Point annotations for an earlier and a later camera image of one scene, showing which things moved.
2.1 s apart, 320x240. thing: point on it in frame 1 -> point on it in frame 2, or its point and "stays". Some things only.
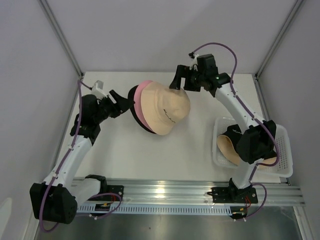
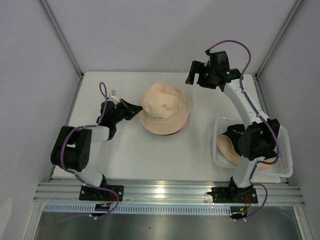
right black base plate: x=233 y=195 stays
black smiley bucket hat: x=131 y=96 -> x=171 y=134
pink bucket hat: x=137 y=94 -> x=185 y=123
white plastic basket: x=282 y=167 stays
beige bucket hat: x=162 y=107 stays
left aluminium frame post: x=61 y=36 stays
